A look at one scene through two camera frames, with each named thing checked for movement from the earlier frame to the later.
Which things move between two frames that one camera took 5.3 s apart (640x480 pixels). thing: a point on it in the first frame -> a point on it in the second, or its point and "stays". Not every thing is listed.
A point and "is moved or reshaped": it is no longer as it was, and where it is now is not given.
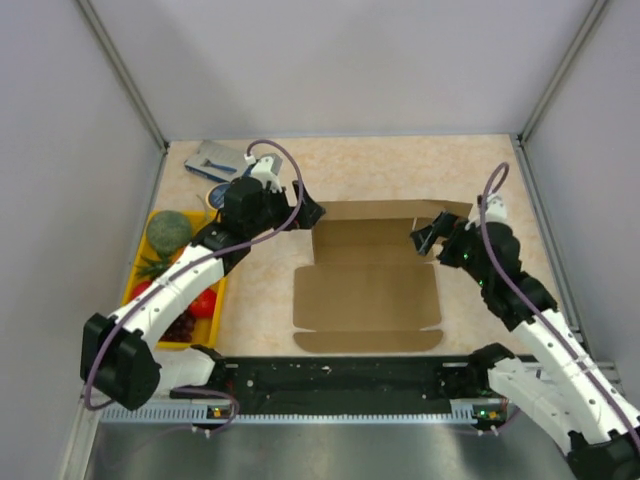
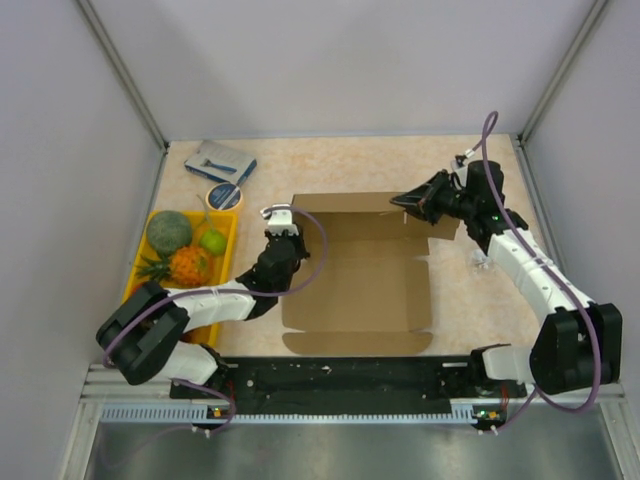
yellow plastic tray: [207, 330] stays
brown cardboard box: [369, 287] is moved or reshaped
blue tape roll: [215, 198] stays
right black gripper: [445, 225] -> [425, 195]
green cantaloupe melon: [168, 232] stays
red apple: [140, 288] stays
